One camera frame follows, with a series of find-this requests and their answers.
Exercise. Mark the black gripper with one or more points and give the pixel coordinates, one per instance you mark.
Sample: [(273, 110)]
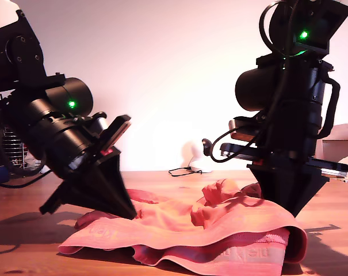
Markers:
[(291, 146), (76, 143)]

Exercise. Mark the red underwear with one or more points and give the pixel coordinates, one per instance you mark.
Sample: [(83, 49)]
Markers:
[(191, 230)]

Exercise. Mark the white plastic packet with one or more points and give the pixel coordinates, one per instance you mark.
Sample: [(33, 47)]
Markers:
[(37, 162)]

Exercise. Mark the wooden chair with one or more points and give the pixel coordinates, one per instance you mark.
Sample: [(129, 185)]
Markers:
[(340, 135)]

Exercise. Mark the white round security camera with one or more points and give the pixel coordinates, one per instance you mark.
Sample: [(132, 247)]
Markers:
[(196, 165)]

